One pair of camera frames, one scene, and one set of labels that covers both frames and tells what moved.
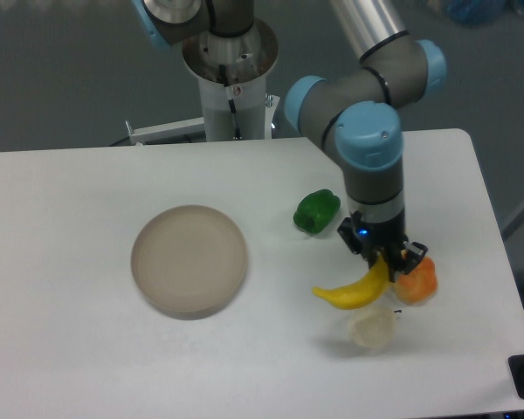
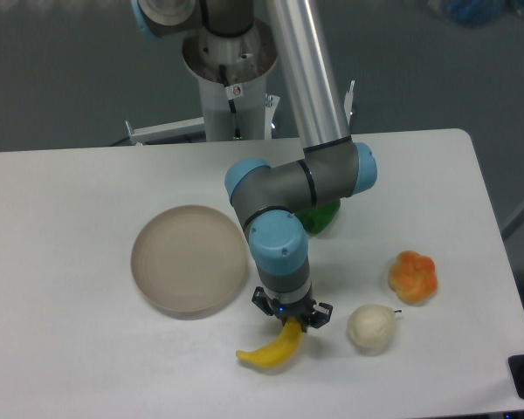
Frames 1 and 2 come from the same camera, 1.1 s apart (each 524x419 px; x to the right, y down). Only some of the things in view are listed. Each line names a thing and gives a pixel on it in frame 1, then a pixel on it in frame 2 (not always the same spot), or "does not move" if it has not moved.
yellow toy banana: [362, 291] → [279, 350]
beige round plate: [189, 262] does not move
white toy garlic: [372, 327] does not move
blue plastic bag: [477, 13] does not move
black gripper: [388, 238] → [305, 311]
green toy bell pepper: [317, 210] does not move
